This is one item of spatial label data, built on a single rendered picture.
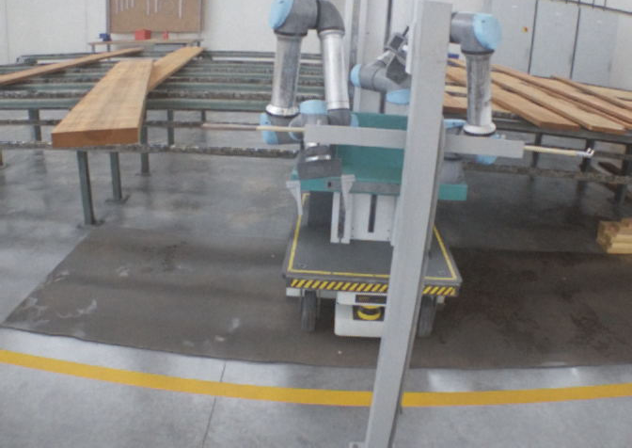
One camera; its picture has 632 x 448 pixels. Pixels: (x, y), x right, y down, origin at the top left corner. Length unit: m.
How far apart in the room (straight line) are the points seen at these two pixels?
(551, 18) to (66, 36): 8.68
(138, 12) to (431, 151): 8.22
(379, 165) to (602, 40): 7.62
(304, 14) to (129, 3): 7.58
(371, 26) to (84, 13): 8.17
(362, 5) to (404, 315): 1.18
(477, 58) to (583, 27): 7.46
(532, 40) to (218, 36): 5.38
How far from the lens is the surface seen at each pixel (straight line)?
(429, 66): 1.00
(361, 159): 1.95
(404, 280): 1.15
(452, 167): 1.85
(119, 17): 9.16
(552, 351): 2.25
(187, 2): 8.73
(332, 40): 1.65
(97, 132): 1.53
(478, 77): 1.67
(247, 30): 8.70
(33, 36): 10.31
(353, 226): 2.14
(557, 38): 8.84
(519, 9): 8.56
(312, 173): 1.44
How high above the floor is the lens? 1.25
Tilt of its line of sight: 21 degrees down
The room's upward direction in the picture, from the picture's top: 4 degrees clockwise
